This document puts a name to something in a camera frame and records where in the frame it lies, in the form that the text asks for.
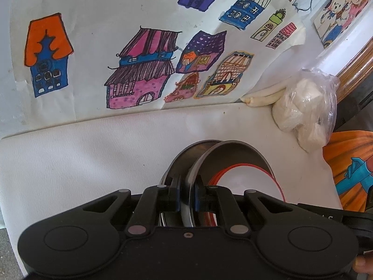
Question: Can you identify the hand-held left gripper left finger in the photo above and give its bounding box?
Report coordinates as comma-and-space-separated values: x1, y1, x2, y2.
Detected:
82, 177, 182, 237

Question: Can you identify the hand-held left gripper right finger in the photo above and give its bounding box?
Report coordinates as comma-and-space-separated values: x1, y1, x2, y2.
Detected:
193, 176, 295, 237

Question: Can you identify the stainless steel bowl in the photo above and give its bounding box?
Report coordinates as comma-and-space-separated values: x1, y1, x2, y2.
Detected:
181, 140, 277, 228
160, 140, 218, 228

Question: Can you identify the person's right hand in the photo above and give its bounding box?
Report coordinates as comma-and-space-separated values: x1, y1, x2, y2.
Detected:
352, 255, 373, 275

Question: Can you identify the orange dress woman painting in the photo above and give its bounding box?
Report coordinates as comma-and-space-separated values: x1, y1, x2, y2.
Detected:
322, 130, 373, 214

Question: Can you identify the white printed tablecloth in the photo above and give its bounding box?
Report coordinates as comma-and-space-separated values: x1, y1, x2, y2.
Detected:
0, 99, 343, 240

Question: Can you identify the cream paper roll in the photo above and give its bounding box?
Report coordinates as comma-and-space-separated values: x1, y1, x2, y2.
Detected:
242, 82, 288, 107

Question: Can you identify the plastic bag of white lumps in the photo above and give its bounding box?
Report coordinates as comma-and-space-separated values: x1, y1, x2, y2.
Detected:
272, 67, 340, 153

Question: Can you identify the colourful houses drawing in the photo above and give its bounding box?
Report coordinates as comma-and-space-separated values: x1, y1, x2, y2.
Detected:
0, 0, 306, 140

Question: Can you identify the cartoon girl with teddy drawing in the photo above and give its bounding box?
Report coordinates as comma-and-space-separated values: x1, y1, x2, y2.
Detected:
313, 0, 373, 49

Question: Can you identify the wooden frame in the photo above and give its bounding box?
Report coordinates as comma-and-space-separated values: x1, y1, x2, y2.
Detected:
335, 42, 373, 88

